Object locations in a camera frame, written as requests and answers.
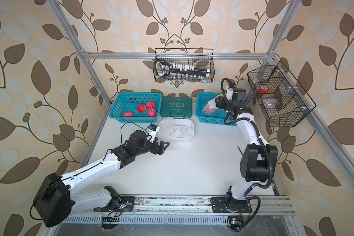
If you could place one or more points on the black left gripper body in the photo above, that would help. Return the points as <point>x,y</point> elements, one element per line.
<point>146,147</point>

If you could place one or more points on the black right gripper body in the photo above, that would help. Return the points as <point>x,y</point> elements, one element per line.
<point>231,105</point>

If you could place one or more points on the white foam net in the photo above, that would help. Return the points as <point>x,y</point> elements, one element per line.
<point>168,128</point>
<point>185,132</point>

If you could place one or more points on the red apple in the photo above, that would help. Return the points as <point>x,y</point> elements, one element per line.
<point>150,105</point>
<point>152,112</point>

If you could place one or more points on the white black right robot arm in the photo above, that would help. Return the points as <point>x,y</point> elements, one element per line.
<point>258,160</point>

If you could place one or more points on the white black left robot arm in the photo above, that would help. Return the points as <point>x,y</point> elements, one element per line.
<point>60,195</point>

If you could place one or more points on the teal right plastic basket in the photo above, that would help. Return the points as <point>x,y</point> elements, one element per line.
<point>217,117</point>

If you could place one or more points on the teal plastic basket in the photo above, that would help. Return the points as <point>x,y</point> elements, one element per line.
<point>217,117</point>
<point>128,101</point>

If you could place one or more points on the white plastic tray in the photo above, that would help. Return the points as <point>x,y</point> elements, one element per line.
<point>186,122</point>

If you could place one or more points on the teal left plastic basket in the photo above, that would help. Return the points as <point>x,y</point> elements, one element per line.
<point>128,101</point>

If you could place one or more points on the green plastic tool case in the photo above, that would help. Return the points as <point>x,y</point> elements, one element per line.
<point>176,107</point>

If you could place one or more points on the black white tool in basket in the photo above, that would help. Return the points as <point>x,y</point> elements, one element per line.
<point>165,69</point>

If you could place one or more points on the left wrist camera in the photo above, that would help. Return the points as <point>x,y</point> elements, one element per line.
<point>152,131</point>

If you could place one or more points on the red object in wire basket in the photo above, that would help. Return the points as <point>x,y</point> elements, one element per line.
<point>263,90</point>

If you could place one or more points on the black wire basket right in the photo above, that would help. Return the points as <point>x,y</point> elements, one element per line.
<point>287,102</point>

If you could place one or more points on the black wire basket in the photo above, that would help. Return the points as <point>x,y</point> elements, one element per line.
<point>193,65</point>
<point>287,102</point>

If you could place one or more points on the black wire basket back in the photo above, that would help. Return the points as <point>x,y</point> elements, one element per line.
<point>193,65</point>

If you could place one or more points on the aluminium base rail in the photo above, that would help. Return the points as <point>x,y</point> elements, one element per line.
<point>204,205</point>

